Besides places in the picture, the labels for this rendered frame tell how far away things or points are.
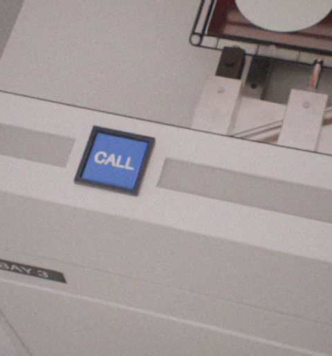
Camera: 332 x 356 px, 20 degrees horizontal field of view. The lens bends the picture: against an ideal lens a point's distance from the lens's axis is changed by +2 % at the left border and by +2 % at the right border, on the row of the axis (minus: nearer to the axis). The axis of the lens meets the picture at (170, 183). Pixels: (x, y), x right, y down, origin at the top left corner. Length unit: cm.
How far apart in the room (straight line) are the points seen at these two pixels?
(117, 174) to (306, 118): 19
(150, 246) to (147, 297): 14
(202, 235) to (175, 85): 28
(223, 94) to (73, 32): 24
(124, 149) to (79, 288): 23
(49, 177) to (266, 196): 18
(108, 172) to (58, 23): 32
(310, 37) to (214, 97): 11
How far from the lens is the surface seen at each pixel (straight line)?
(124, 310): 98
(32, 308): 107
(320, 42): 91
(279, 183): 76
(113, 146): 78
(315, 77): 89
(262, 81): 94
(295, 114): 85
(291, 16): 93
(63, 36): 103
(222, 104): 86
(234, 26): 92
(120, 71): 100
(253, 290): 83
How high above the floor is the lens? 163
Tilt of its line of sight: 62 degrees down
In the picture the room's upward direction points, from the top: 10 degrees counter-clockwise
